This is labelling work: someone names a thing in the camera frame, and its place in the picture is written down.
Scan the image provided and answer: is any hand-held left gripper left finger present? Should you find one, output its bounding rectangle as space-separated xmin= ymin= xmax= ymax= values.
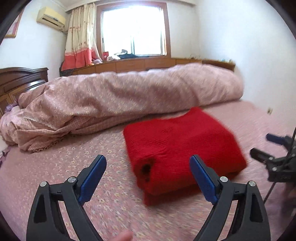
xmin=26 ymin=155 xmax=107 ymax=241

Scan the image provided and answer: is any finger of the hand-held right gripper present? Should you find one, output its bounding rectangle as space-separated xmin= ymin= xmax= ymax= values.
xmin=250 ymin=148 xmax=276 ymax=164
xmin=266 ymin=133 xmax=293 ymax=149

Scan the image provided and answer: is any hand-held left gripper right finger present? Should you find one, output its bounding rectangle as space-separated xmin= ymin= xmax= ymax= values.
xmin=190 ymin=155 xmax=271 ymax=241

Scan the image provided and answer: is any red knit cardigan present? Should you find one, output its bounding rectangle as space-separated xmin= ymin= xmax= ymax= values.
xmin=123 ymin=107 xmax=248 ymax=206

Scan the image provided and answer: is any pile of clothes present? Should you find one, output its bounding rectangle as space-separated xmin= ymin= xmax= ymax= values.
xmin=109 ymin=49 xmax=137 ymax=60

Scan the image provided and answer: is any person's left hand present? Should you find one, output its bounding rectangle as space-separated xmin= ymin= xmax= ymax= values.
xmin=109 ymin=230 xmax=134 ymax=241

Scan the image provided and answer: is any bed with floral sheet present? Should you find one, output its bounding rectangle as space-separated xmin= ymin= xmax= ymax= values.
xmin=0 ymin=100 xmax=296 ymax=241

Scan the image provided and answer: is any pink floral duvet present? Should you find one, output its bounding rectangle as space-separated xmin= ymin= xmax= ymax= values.
xmin=0 ymin=63 xmax=245 ymax=153

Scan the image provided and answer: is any dark wooden headboard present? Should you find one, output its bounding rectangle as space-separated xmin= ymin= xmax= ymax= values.
xmin=0 ymin=67 xmax=49 ymax=117

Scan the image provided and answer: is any cream and coral curtain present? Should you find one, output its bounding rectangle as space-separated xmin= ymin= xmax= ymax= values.
xmin=60 ymin=3 xmax=102 ymax=71

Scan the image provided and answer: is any wooden framed window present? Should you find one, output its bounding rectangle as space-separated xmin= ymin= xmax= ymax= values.
xmin=96 ymin=2 xmax=172 ymax=61

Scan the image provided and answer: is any cream air conditioner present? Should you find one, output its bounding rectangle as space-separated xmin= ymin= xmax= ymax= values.
xmin=36 ymin=6 xmax=66 ymax=32

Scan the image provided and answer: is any thin black cable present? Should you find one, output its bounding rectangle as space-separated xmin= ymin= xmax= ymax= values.
xmin=264 ymin=181 xmax=276 ymax=205

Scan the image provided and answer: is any framed wall picture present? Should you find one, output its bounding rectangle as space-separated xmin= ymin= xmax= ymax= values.
xmin=5 ymin=9 xmax=24 ymax=38

